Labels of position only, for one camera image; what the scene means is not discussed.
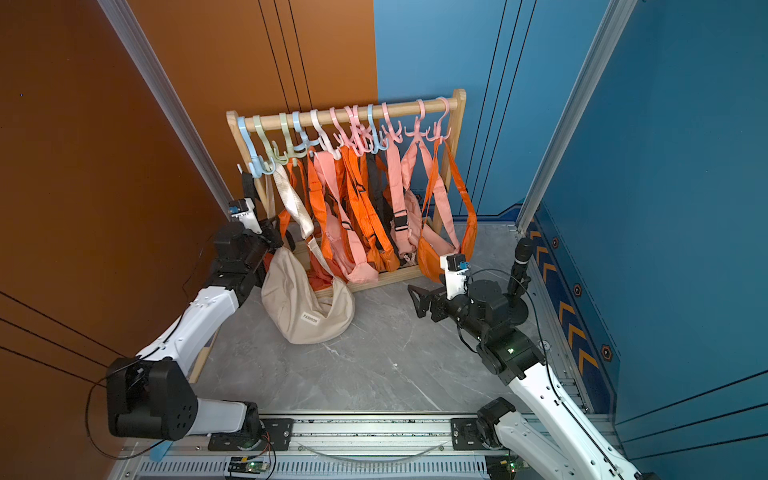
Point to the beige crescent bag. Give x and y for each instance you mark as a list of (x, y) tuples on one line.
[(287, 295)]

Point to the light blue hook leftmost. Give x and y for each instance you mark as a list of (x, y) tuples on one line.
[(255, 163)]

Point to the pink hook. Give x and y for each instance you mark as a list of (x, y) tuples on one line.
[(437, 130), (416, 133)]

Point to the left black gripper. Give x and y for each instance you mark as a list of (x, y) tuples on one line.
[(273, 237)]

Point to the circuit board right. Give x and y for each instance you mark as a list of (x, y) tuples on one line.
[(503, 467)]

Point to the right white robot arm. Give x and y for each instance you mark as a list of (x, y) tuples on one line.
[(571, 447)]

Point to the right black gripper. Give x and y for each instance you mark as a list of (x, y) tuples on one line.
[(440, 299)]

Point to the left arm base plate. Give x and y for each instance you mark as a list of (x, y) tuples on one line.
[(276, 432)]

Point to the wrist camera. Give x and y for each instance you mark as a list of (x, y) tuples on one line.
[(456, 271), (243, 211)]

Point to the orange crescent bag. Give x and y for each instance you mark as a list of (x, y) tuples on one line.
[(428, 261)]

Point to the green circuit board left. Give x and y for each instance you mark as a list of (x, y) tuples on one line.
[(248, 467)]

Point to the pink hook rightmost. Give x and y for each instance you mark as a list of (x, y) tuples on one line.
[(437, 130)]

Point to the pink bag middle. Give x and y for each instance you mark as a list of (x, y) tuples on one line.
[(340, 245)]

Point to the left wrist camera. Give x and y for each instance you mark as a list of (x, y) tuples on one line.
[(243, 211)]

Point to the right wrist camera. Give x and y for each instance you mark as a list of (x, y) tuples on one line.
[(456, 271)]

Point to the pink waist bag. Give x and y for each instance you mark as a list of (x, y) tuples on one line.
[(406, 224), (429, 234)]

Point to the wooden clothes rack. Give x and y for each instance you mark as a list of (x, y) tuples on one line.
[(289, 139)]

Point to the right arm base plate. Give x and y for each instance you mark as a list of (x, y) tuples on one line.
[(470, 434)]

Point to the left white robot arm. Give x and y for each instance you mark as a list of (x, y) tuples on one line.
[(149, 396)]

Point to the blue sponge block left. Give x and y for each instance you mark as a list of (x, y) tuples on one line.
[(157, 453)]

